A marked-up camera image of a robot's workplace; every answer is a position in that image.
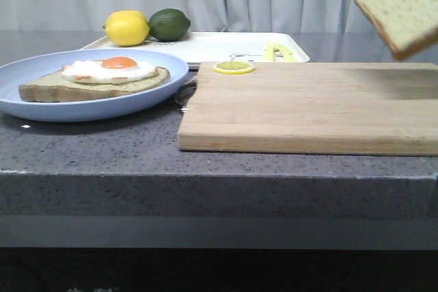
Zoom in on light blue plate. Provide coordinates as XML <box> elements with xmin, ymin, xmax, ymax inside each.
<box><xmin>1</xmin><ymin>49</ymin><xmax>189</xmax><ymax>122</ymax></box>

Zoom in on bread slice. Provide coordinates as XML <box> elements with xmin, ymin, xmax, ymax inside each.
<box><xmin>354</xmin><ymin>0</ymin><xmax>437</xmax><ymax>60</ymax></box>
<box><xmin>18</xmin><ymin>66</ymin><xmax>170</xmax><ymax>103</ymax></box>

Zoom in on white rectangular tray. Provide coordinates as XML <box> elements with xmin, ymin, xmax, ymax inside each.
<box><xmin>79</xmin><ymin>31</ymin><xmax>311</xmax><ymax>67</ymax></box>

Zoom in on lemon slice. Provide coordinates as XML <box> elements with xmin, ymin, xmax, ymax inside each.
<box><xmin>211</xmin><ymin>61</ymin><xmax>255</xmax><ymax>75</ymax></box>

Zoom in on yellow french fries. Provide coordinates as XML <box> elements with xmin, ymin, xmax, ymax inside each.
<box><xmin>261</xmin><ymin>42</ymin><xmax>297</xmax><ymax>62</ymax></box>

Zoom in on green lime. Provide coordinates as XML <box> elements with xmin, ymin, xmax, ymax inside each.
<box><xmin>149</xmin><ymin>8</ymin><xmax>191</xmax><ymax>41</ymax></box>

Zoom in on fried egg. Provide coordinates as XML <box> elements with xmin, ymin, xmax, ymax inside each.
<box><xmin>61</xmin><ymin>56</ymin><xmax>158</xmax><ymax>84</ymax></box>

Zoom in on yellow lemon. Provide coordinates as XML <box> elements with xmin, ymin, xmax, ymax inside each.
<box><xmin>103</xmin><ymin>10</ymin><xmax>150</xmax><ymax>47</ymax></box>

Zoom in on wooden cutting board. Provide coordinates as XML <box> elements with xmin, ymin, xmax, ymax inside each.
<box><xmin>178</xmin><ymin>62</ymin><xmax>437</xmax><ymax>156</ymax></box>

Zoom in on metal board handle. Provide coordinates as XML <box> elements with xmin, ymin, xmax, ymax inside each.
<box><xmin>175</xmin><ymin>77</ymin><xmax>197</xmax><ymax>107</ymax></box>

